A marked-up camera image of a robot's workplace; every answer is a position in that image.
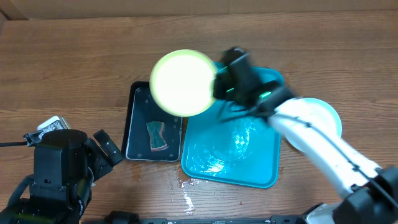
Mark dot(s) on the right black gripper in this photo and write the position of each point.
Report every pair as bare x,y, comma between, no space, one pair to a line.
225,81

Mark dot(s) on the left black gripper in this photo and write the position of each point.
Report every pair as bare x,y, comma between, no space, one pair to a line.
103,164

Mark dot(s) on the yellow-green plate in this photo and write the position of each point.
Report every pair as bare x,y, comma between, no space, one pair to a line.
181,82

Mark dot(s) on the green and orange sponge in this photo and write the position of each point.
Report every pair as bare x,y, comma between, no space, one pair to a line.
157,141

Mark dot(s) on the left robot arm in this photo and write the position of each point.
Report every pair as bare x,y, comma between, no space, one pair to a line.
66,165

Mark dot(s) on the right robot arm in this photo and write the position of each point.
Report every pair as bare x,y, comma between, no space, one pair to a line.
368,192

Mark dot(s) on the black rectangular water tray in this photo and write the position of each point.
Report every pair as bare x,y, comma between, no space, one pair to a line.
141,110

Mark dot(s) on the teal plastic serving tray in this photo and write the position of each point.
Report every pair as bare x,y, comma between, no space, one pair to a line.
243,151

